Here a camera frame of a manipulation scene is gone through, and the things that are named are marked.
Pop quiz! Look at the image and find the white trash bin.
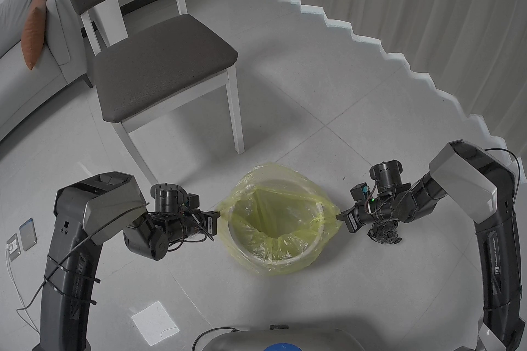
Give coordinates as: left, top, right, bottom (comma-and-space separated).
228, 176, 327, 274

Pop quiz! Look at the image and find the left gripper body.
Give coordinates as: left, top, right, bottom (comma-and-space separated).
186, 210, 221, 240

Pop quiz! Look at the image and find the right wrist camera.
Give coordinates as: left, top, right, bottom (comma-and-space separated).
350, 183, 371, 204

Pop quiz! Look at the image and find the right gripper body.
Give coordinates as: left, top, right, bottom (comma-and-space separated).
343, 202, 374, 235

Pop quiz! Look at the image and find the white cable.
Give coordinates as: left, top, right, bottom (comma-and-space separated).
5, 244, 42, 332

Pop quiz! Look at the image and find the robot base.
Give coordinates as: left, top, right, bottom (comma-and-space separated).
202, 324, 365, 351

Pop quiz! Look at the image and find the black plastic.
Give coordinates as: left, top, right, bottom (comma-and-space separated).
368, 223, 402, 247

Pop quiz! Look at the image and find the yellow plastic bag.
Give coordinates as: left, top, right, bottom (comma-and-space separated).
218, 162, 341, 278

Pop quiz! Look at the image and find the pale grey sofa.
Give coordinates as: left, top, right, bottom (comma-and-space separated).
0, 0, 94, 143

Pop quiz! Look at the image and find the black cable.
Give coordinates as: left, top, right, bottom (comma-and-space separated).
16, 202, 151, 313
483, 148, 522, 196
193, 326, 241, 348

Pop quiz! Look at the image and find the grey white chair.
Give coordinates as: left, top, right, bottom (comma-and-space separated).
65, 0, 246, 189

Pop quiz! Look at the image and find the orange cushion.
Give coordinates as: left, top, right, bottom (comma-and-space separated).
21, 0, 47, 71

